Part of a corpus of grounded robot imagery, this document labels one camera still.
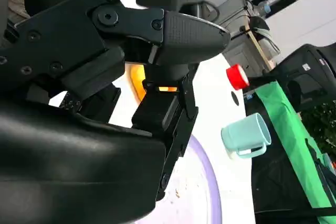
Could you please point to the grey cabinet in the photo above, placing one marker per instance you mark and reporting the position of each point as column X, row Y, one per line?
column 241, row 53

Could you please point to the wooden slat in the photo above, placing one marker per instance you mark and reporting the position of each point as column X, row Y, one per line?
column 260, row 48

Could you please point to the pale green mug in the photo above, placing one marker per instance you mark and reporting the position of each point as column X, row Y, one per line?
column 241, row 134

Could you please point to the green cloth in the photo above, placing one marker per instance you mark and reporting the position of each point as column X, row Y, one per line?
column 283, row 129

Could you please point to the black round table grommet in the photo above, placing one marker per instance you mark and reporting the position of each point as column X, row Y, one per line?
column 235, row 98

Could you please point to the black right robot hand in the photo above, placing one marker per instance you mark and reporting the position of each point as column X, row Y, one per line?
column 65, row 155

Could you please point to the lilac plate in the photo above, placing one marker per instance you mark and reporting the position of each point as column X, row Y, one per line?
column 194, row 195

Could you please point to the black case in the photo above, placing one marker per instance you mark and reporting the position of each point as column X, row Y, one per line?
column 309, row 77

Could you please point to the orange and white bread roll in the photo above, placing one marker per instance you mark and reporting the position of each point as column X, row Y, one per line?
column 137, row 82

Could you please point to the red round button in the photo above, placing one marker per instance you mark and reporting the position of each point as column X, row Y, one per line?
column 236, row 77

